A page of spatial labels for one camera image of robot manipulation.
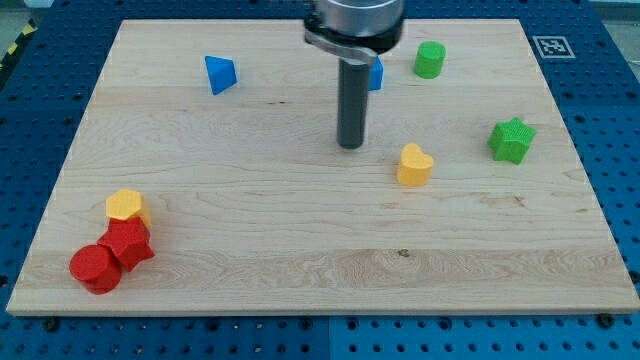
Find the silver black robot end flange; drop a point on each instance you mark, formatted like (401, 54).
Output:
(356, 31)

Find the yellow hexagon block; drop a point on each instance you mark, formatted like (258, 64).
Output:
(125, 204)

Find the blue block behind rod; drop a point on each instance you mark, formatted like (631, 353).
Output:
(376, 75)

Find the red star block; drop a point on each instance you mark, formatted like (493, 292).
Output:
(128, 240)

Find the yellow heart block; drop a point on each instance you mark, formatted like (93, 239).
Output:
(414, 167)

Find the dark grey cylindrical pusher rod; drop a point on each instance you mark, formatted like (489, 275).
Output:
(353, 88)

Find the black white fiducial tag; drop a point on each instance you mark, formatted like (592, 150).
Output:
(553, 47)

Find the green cylinder block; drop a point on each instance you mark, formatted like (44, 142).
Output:
(429, 59)

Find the blue triangle block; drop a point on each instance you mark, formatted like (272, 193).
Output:
(221, 73)

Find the red cylinder block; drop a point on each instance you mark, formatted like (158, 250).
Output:
(96, 269)

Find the light wooden board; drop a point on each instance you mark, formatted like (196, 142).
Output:
(256, 210)

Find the green star block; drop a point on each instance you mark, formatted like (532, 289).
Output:
(511, 140)

